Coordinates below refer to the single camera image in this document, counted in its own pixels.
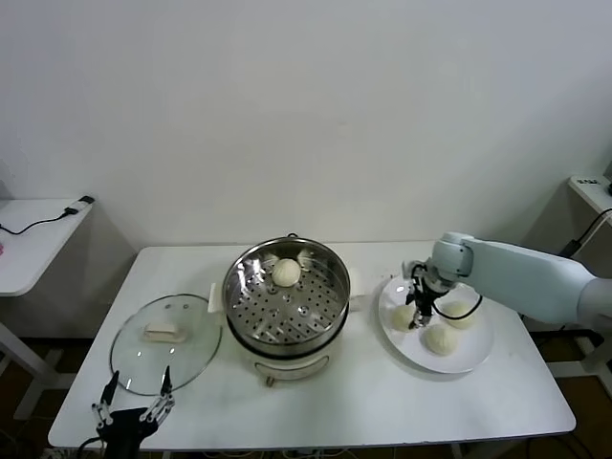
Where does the glass pot lid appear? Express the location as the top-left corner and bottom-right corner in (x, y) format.
(109, 292), (225, 397)

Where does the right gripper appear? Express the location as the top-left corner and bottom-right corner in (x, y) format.
(404, 272), (446, 332)

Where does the thin black cable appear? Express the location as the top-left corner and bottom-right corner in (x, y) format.
(0, 209), (73, 236)

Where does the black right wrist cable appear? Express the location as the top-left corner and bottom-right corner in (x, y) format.
(432, 291), (482, 320)

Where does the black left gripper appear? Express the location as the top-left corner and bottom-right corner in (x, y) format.
(91, 365), (176, 459)

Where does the white round plate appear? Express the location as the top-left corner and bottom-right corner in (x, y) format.
(377, 274), (494, 374)

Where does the stainless steel steamer basket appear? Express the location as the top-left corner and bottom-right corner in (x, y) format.
(222, 237), (351, 358)

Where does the black power cable with adapter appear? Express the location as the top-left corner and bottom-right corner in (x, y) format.
(561, 208), (612, 262)

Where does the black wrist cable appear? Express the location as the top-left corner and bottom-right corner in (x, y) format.
(78, 435), (104, 459)
(432, 291), (482, 320)

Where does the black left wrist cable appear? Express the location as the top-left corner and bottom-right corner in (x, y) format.
(78, 435), (104, 459)

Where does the white steamed baozi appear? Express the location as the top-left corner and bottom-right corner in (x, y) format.
(272, 257), (302, 288)
(442, 299), (478, 331)
(420, 324), (460, 358)
(391, 305), (418, 332)

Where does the white side table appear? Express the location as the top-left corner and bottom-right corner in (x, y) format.
(0, 196), (139, 422)

